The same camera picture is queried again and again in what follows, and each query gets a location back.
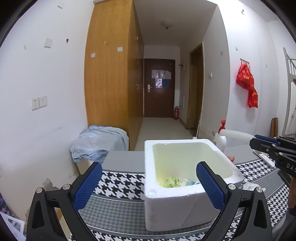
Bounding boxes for white towel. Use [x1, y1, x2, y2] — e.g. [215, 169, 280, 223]
[242, 182, 260, 191]

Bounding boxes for white remote control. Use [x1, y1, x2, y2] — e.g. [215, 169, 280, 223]
[254, 151, 275, 168]

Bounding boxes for houndstooth table mat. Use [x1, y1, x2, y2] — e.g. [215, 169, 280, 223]
[79, 159, 289, 240]

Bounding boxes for red hanging bags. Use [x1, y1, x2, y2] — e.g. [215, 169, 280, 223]
[236, 61, 258, 108]

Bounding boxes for white styrofoam box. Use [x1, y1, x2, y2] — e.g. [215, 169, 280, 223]
[144, 139, 244, 232]

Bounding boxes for light blue cloth on bin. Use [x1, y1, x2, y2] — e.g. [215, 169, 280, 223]
[70, 125, 129, 163]

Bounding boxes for ceiling lamp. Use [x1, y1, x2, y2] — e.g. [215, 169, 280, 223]
[161, 20, 175, 30]

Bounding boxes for metal bunk bed frame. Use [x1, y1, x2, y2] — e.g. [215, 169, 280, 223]
[281, 47, 295, 139]

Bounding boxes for person's right hand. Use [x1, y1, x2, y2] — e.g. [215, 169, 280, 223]
[288, 177, 296, 216]

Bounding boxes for wooden wardrobe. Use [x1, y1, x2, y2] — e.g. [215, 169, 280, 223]
[84, 1, 144, 151]

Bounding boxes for dark brown entrance door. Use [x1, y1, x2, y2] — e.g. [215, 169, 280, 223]
[144, 58, 176, 118]

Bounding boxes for red fire extinguisher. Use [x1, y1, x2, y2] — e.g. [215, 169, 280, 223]
[174, 106, 180, 120]

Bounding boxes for white pump bottle red cap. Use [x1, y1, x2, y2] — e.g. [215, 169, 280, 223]
[213, 120, 227, 153]

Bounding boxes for wooden side door frame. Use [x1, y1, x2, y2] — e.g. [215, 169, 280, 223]
[187, 43, 205, 137]

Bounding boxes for red snack packet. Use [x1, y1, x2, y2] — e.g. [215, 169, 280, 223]
[227, 156, 235, 162]

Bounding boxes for blue surgical mask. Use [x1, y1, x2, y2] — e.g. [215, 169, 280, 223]
[180, 179, 200, 187]

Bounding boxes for white wall socket pair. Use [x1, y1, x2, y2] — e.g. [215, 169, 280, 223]
[31, 96, 48, 110]

